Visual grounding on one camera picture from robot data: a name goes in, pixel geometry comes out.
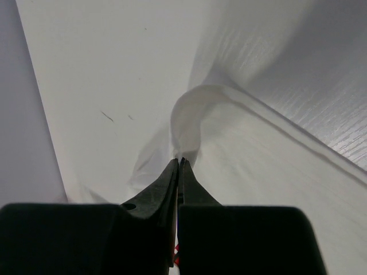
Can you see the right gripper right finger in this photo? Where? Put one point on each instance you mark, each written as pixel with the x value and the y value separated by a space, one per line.
pixel 218 239

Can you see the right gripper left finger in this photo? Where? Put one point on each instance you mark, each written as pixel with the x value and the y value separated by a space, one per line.
pixel 135 237

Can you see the white printed t-shirt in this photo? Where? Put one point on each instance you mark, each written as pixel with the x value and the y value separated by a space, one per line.
pixel 266 99

